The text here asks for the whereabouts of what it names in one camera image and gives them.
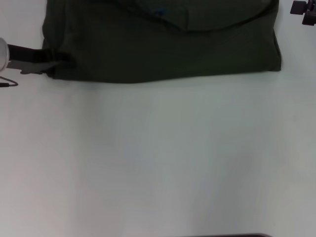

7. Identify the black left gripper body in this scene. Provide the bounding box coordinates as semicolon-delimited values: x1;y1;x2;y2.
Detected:
6;43;60;75

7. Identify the dark green FREE t-shirt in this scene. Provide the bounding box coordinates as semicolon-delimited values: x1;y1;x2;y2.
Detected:
40;0;282;83

